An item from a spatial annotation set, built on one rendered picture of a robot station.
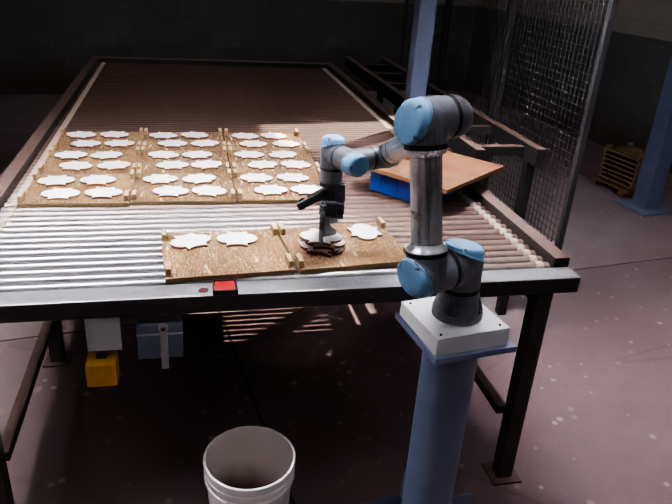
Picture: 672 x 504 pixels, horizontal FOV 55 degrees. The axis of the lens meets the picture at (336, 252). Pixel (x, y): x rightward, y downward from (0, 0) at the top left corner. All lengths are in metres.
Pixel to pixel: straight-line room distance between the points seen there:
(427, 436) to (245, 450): 0.66
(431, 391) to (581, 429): 1.29
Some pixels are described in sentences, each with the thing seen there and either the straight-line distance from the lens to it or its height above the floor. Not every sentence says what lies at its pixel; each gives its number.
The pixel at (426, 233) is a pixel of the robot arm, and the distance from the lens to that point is 1.74.
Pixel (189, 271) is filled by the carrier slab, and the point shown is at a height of 0.94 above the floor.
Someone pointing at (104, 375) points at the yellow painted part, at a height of 0.66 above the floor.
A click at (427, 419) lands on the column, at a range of 2.11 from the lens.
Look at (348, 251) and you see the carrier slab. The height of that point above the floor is 0.94.
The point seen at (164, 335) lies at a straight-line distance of 2.05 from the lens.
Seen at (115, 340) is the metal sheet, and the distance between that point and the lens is 2.10.
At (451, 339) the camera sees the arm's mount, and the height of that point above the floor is 0.92.
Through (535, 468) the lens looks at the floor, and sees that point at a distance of 2.94.
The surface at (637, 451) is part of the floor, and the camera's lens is 3.21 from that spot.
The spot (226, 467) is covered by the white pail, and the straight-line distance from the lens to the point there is 2.42.
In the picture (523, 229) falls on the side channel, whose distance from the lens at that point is 2.62.
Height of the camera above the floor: 1.89
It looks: 25 degrees down
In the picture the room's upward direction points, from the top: 4 degrees clockwise
